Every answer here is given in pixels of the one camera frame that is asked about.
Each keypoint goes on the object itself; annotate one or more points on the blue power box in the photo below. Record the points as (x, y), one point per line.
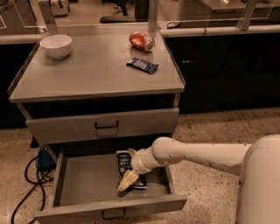
(44, 161)

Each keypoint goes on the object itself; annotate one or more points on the open middle drawer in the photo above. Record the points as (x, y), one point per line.
(85, 184)

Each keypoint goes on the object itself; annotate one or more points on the blue candy bar wrapper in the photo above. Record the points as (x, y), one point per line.
(142, 65)

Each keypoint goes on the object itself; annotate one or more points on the red soda can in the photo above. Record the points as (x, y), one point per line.
(142, 41)

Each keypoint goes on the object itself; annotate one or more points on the dark base cabinets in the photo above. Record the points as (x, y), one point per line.
(228, 72)

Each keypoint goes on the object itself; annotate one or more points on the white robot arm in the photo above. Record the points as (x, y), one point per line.
(257, 165)

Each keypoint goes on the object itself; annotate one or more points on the black top drawer handle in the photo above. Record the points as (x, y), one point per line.
(102, 127)

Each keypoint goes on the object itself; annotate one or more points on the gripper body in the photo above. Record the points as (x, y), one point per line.
(136, 164)

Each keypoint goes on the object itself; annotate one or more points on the black drawer handle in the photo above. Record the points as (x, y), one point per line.
(113, 214)
(102, 127)

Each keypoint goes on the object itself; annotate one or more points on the black middle drawer handle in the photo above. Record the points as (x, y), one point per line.
(113, 214)

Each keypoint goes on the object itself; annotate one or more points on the white ceramic bowl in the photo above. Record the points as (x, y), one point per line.
(57, 46)

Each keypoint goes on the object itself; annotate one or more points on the grey drawer cabinet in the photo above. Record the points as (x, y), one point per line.
(94, 79)

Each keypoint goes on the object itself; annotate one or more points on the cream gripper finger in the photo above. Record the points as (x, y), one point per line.
(123, 186)

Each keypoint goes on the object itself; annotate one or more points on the closed top drawer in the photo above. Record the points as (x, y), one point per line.
(91, 127)

